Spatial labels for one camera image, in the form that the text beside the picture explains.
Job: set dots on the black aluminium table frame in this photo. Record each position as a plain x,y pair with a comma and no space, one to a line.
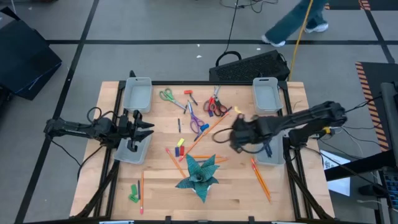
202,83

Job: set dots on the yellow eraser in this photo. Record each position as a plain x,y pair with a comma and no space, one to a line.
180,142

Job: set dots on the artificial plant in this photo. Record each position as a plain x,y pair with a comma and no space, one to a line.
199,177

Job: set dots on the black floor case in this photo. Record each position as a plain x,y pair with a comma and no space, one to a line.
25,59

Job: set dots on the computer keyboard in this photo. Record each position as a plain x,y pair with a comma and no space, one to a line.
392,189

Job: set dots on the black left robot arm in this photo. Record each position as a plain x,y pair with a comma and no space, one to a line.
74,127

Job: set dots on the orange-red eraser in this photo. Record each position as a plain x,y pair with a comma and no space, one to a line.
187,92

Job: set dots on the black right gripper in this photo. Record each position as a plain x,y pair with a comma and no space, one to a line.
244,132

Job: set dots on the light blue eraser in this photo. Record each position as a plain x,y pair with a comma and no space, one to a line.
204,127

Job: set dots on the black desk beam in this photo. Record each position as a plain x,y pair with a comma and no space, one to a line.
357,166

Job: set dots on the black mat with hazard stripes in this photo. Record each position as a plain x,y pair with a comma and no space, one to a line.
382,3
342,3
371,77

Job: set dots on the person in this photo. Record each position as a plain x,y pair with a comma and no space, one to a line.
289,21

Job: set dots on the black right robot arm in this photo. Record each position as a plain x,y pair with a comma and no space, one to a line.
311,116

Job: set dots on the yellow tag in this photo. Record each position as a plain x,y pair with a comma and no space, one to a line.
237,109

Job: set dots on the dark blue eraser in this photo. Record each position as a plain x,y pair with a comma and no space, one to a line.
210,113
177,151

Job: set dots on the orange pencil with pink eraser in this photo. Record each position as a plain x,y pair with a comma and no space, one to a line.
141,193
222,160
263,181
260,179
191,149
202,156
217,124
175,162

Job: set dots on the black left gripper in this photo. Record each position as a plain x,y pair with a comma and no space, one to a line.
126,130

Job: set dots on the grey desk post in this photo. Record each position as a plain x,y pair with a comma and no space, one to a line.
390,115

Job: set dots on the red eraser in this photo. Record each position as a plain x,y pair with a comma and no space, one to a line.
182,150

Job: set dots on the white paper sheet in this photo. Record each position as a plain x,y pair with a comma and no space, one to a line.
332,160

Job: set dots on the black mesh computer case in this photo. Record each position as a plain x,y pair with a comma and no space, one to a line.
248,68

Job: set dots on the green eraser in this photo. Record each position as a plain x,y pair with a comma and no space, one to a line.
134,189
133,198

